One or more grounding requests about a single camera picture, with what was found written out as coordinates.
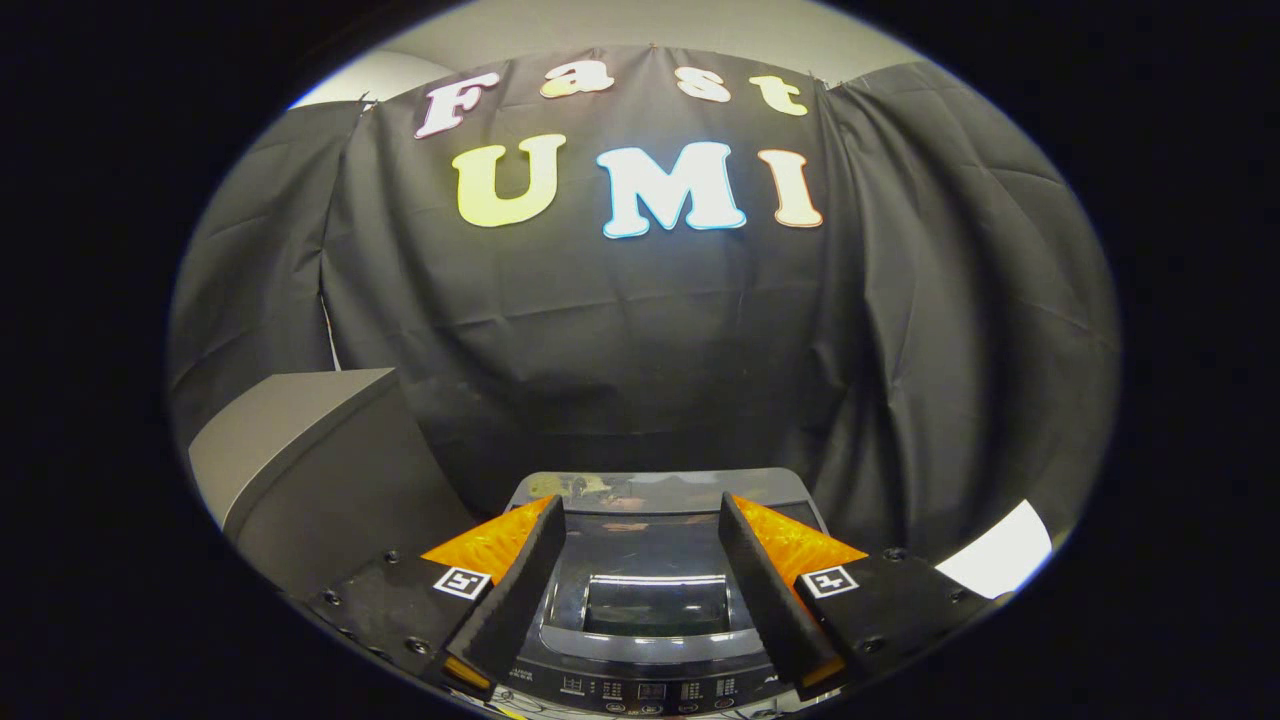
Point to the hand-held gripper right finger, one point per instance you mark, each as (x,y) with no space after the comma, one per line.
(770,600)

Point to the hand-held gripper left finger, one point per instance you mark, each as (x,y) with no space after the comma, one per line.
(515,600)

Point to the white paper sheet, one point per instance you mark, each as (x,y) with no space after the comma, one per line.
(1000,555)

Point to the dark washing machine lid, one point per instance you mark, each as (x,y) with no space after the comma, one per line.
(650,560)

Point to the grey cabinet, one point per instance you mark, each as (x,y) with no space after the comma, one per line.
(330,470)

